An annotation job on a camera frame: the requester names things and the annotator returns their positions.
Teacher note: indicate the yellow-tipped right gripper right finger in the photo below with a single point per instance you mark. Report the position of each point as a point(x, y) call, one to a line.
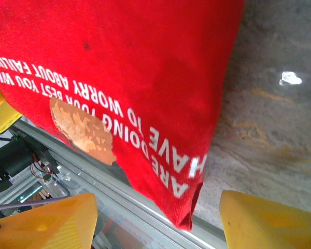
point(269, 225)

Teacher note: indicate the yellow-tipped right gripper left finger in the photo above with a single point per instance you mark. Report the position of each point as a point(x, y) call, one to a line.
point(41, 228)

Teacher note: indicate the small white scrap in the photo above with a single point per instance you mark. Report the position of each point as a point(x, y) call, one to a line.
point(290, 78)

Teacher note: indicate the red printed t-shirt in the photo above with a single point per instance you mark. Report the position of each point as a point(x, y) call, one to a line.
point(145, 64)

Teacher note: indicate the aluminium mounting rail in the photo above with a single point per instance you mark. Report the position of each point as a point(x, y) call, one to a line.
point(134, 205)

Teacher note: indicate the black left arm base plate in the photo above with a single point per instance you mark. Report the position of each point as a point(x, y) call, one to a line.
point(15, 158)

